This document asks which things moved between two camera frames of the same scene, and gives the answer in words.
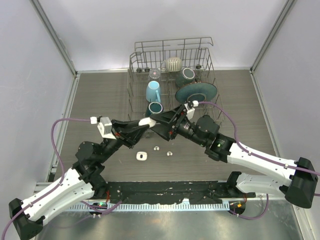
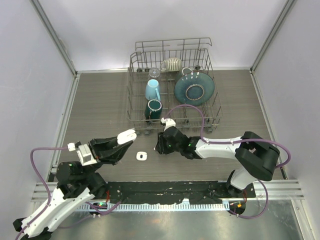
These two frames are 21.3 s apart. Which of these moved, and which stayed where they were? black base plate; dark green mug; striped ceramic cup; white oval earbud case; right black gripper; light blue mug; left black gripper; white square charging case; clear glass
Moved: white oval earbud case; right black gripper; left black gripper
Stayed: dark green mug; striped ceramic cup; black base plate; clear glass; white square charging case; light blue mug
